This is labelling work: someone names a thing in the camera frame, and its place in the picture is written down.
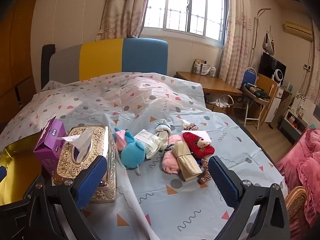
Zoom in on pink satin scrunchie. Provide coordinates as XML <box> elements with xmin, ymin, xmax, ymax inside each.
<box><xmin>198</xmin><ymin>158</ymin><xmax>212</xmax><ymax>185</ymax></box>

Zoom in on blue plush toy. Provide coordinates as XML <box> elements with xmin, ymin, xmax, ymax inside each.
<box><xmin>113</xmin><ymin>128</ymin><xmax>146</xmax><ymax>169</ymax></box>

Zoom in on red christmas sock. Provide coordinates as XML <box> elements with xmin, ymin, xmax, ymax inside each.
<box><xmin>182</xmin><ymin>132</ymin><xmax>215</xmax><ymax>159</ymax></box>

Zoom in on pink fluffy sock roll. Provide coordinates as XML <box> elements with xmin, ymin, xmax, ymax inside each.
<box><xmin>162</xmin><ymin>134</ymin><xmax>182</xmax><ymax>174</ymax></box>

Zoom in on white packaged wipes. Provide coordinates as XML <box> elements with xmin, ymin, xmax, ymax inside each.
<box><xmin>134</xmin><ymin>129</ymin><xmax>161</xmax><ymax>159</ymax></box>

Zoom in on dusty pink scrunchie with cloth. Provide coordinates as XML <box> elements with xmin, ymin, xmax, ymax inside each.
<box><xmin>180</xmin><ymin>119</ymin><xmax>199</xmax><ymax>131</ymax></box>

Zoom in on white socks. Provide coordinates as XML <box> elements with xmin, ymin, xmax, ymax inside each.
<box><xmin>156</xmin><ymin>119</ymin><xmax>171</xmax><ymax>151</ymax></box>

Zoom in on beige knitted cloth bundle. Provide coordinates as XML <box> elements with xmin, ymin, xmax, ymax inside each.
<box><xmin>171</xmin><ymin>141</ymin><xmax>202</xmax><ymax>181</ymax></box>

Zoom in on ornate gold tissue box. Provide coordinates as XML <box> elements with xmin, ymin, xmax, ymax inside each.
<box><xmin>53</xmin><ymin>125</ymin><xmax>116</xmax><ymax>203</ymax></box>

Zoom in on purple tissue box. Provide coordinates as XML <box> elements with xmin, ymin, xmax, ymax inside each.
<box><xmin>34</xmin><ymin>117</ymin><xmax>67</xmax><ymax>176</ymax></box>

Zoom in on gold metal tray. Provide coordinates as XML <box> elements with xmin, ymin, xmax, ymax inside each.
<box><xmin>0</xmin><ymin>132</ymin><xmax>50</xmax><ymax>205</ymax></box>

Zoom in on pink ruffled bedspread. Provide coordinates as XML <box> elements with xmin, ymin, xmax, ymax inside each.
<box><xmin>276</xmin><ymin>128</ymin><xmax>319</xmax><ymax>239</ymax></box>

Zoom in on patterned plastic tablecloth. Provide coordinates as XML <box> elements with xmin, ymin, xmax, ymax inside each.
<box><xmin>1</xmin><ymin>73</ymin><xmax>288</xmax><ymax>239</ymax></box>

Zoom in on white low shelf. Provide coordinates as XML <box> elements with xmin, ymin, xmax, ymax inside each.
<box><xmin>279</xmin><ymin>109</ymin><xmax>308</xmax><ymax>142</ymax></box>

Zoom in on white basket under desk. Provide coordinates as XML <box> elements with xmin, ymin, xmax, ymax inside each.
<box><xmin>207</xmin><ymin>94</ymin><xmax>234</xmax><ymax>108</ymax></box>

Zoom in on blue folding chair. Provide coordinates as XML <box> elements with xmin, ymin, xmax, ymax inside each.
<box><xmin>241</xmin><ymin>67</ymin><xmax>270</xmax><ymax>129</ymax></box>

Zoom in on wooden desk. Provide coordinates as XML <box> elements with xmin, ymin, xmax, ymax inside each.
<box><xmin>174</xmin><ymin>72</ymin><xmax>242</xmax><ymax>96</ymax></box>

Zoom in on grey yellow blue headboard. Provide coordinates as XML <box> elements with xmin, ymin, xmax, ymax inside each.
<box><xmin>41</xmin><ymin>38</ymin><xmax>169</xmax><ymax>84</ymax></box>

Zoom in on white round fan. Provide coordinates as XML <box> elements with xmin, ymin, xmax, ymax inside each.
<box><xmin>272</xmin><ymin>69</ymin><xmax>284</xmax><ymax>85</ymax></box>

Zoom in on packages on desk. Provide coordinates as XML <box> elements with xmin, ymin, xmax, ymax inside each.
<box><xmin>192</xmin><ymin>59</ymin><xmax>216</xmax><ymax>77</ymax></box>

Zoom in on black television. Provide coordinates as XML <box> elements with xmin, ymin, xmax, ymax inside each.
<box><xmin>258</xmin><ymin>52</ymin><xmax>286</xmax><ymax>85</ymax></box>

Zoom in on black rolled mat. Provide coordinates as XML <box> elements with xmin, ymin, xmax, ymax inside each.
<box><xmin>41</xmin><ymin>44</ymin><xmax>56</xmax><ymax>89</ymax></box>

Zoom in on right floral curtain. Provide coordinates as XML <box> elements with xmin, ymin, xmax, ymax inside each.
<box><xmin>219</xmin><ymin>0</ymin><xmax>252</xmax><ymax>88</ymax></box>

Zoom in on floral curtain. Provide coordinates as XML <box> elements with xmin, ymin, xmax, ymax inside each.
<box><xmin>96</xmin><ymin>0</ymin><xmax>148</xmax><ymax>41</ymax></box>
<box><xmin>219</xmin><ymin>0</ymin><xmax>252</xmax><ymax>88</ymax></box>

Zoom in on air conditioner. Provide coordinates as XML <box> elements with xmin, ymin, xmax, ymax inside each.
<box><xmin>283</xmin><ymin>21</ymin><xmax>313</xmax><ymax>42</ymax></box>

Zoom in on left floral curtain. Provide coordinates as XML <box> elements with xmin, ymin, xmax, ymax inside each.
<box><xmin>96</xmin><ymin>0</ymin><xmax>148</xmax><ymax>41</ymax></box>

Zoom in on window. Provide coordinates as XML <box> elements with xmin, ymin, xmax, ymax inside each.
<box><xmin>144</xmin><ymin>0</ymin><xmax>228</xmax><ymax>44</ymax></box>

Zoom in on wooden wardrobe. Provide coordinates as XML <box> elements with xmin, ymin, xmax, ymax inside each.
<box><xmin>1</xmin><ymin>0</ymin><xmax>36</xmax><ymax>130</ymax></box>

